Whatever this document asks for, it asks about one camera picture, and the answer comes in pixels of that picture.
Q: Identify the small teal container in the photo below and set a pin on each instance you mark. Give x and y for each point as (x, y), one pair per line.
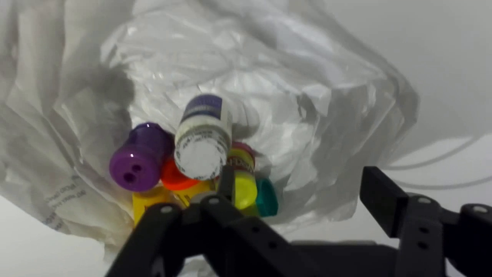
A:
(268, 197)

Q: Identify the orange-lid yellow container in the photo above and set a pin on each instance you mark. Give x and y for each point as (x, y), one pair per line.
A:
(177, 179)

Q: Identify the white plastic bag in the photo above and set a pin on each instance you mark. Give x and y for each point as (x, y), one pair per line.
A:
(282, 77)

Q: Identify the yellow-green lid container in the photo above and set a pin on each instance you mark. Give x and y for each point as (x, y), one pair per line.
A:
(245, 185)

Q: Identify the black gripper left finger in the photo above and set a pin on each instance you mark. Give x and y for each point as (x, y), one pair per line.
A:
(205, 240)

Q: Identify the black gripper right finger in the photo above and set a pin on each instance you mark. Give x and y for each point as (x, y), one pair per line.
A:
(435, 240)

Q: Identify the small purple container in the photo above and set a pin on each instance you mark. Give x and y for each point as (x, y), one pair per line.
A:
(139, 159)

